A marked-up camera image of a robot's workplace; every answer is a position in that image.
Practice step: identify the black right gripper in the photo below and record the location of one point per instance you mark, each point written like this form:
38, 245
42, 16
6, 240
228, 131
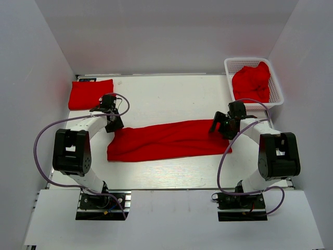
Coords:
221, 117

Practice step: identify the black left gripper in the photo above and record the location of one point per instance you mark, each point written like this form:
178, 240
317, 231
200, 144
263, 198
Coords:
119, 124

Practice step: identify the red t shirt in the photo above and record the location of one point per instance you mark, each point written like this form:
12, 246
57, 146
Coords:
85, 95
166, 141

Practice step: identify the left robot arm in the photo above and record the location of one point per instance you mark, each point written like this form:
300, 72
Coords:
72, 150

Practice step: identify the crumpled red shirt in basket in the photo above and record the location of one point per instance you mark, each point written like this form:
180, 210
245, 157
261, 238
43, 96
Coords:
252, 82

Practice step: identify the blue label sticker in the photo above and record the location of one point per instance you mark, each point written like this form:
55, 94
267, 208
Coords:
87, 80

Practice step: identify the white plastic mesh basket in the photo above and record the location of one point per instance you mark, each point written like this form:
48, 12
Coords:
235, 64

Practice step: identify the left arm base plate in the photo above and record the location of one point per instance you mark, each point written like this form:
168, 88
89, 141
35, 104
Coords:
103, 208

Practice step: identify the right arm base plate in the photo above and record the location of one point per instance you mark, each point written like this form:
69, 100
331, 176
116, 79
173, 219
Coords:
240, 208

